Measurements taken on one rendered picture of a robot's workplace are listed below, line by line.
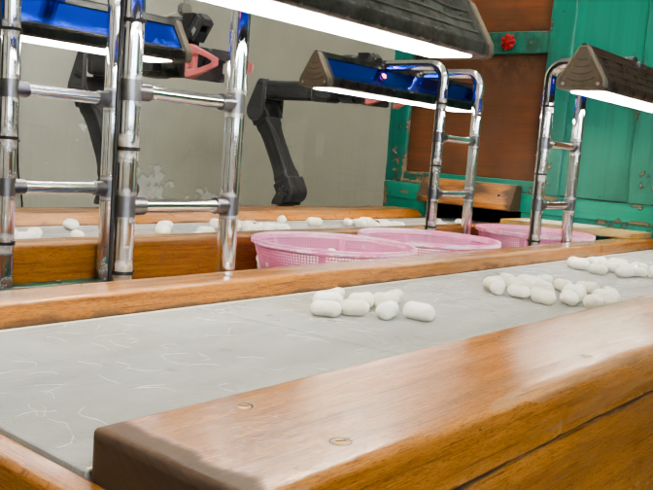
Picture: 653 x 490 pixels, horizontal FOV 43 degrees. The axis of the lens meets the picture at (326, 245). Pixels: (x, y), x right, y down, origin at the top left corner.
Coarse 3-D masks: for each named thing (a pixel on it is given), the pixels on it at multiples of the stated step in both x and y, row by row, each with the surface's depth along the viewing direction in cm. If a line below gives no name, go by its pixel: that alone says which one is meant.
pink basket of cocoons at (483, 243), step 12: (372, 228) 163; (384, 228) 165; (396, 228) 167; (408, 228) 168; (396, 240) 144; (408, 240) 167; (420, 240) 168; (456, 240) 166; (468, 240) 164; (480, 240) 162; (492, 240) 158; (420, 252) 143; (444, 252) 143
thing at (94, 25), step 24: (24, 0) 116; (48, 0) 119; (72, 0) 123; (24, 24) 114; (48, 24) 117; (72, 24) 121; (96, 24) 124; (168, 24) 136; (96, 48) 125; (144, 48) 130; (168, 48) 133
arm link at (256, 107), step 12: (264, 84) 241; (276, 84) 240; (288, 84) 237; (252, 96) 244; (264, 96) 242; (276, 96) 240; (288, 96) 237; (300, 96) 234; (312, 96) 230; (252, 108) 244; (252, 120) 244
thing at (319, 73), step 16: (320, 64) 166; (336, 64) 169; (352, 64) 174; (368, 64) 178; (304, 80) 168; (320, 80) 166; (336, 80) 166; (352, 80) 171; (368, 80) 176; (384, 80) 180; (400, 80) 186; (416, 80) 191; (432, 80) 197; (400, 96) 184; (416, 96) 188; (432, 96) 193; (448, 96) 200; (464, 96) 206
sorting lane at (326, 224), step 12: (24, 228) 144; (48, 228) 146; (60, 228) 148; (84, 228) 151; (96, 228) 152; (144, 228) 158; (180, 228) 163; (192, 228) 165; (216, 228) 168; (300, 228) 182
